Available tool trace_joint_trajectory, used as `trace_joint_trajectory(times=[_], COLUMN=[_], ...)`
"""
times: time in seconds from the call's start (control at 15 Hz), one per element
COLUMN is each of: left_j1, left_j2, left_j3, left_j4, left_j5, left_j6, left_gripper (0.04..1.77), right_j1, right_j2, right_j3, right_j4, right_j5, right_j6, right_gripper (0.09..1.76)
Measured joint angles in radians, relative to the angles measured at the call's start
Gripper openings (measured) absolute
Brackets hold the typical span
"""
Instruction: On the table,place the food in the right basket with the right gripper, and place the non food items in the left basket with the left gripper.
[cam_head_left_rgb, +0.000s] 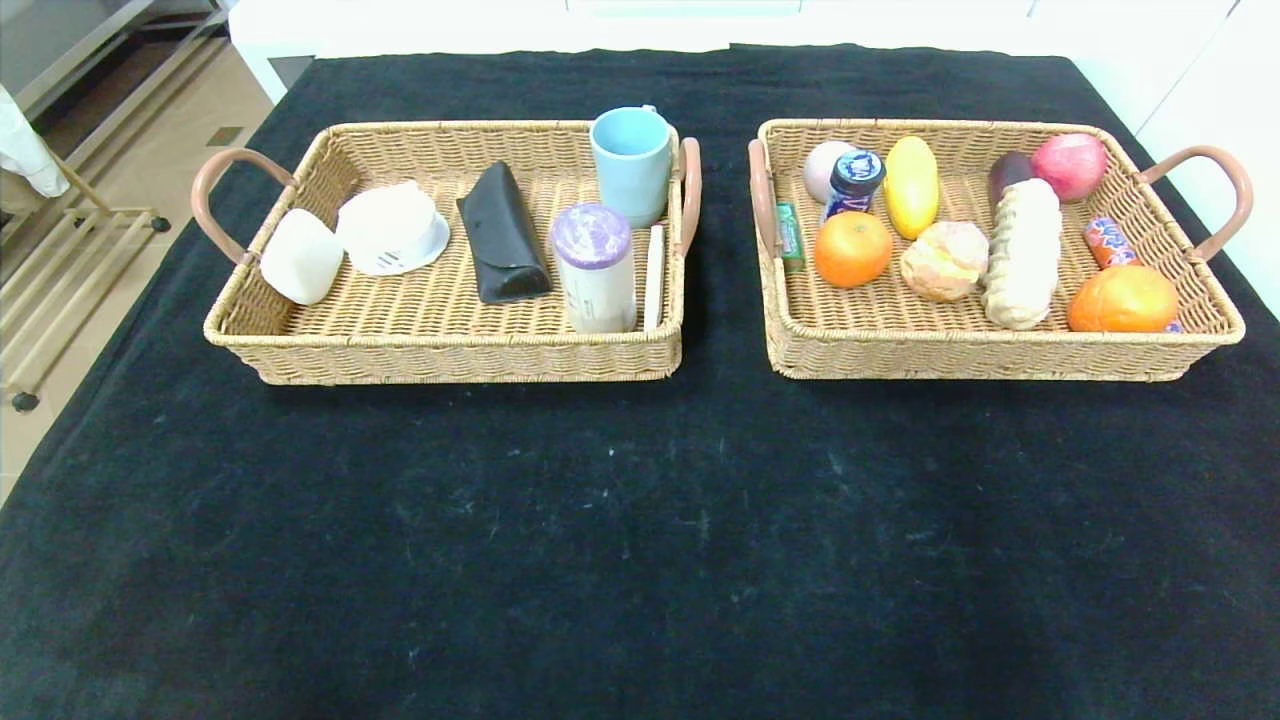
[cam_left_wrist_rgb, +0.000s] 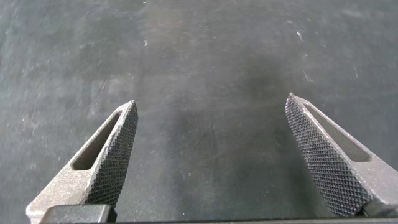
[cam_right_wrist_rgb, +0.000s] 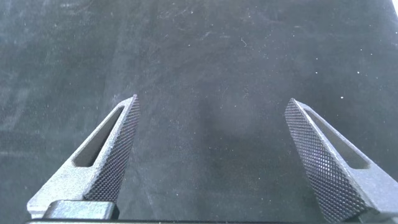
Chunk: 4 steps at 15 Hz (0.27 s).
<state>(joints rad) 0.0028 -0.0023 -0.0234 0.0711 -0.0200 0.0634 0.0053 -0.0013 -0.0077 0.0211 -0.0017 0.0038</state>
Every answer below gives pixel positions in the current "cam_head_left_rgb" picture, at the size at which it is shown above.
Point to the purple topped bag roll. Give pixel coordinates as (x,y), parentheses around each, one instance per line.
(593,272)

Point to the yellow mango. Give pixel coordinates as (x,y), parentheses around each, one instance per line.
(912,187)

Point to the black glasses case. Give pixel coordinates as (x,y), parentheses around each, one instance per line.
(502,242)

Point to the red apple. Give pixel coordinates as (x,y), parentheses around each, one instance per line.
(1070,168)

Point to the brass floor socket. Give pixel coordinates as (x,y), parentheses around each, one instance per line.
(225,136)

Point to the orange red candy pack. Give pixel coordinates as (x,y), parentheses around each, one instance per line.
(1112,244)

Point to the white table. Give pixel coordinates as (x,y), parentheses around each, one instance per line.
(280,25)

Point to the pale pink egg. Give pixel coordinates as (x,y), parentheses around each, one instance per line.
(820,172)

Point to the wicker basket holding mug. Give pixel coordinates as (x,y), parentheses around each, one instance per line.
(420,300)

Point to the white round lid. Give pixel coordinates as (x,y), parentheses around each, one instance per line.
(388,227)

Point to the plain orange fruit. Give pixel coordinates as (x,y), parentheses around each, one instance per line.
(1123,300)

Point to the light blue mug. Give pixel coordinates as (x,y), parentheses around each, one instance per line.
(632,172)

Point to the wicker basket holding food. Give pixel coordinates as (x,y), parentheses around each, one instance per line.
(860,320)

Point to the white pen pink cap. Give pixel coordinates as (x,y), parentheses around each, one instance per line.
(655,277)

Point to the blue gum bottle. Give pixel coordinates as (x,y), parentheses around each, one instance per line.
(855,180)

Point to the mandarin orange with green stem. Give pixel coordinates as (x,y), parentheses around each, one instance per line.
(852,250)

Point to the grey low shelf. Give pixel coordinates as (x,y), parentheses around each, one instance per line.
(60,30)

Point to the purple eggplant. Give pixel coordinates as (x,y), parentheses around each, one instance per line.
(1010,170)

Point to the green gum pack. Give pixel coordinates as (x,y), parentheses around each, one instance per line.
(790,238)

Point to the ridged long bread loaf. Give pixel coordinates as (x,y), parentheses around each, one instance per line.
(1025,252)

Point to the white hanging cloth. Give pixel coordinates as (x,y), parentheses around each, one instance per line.
(25,150)

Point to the round cream puff bun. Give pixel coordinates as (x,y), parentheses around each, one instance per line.
(945,262)

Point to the wooden wheeled rack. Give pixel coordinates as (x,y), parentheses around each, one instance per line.
(60,260)

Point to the white soap bar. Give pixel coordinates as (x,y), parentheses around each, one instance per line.
(300,257)

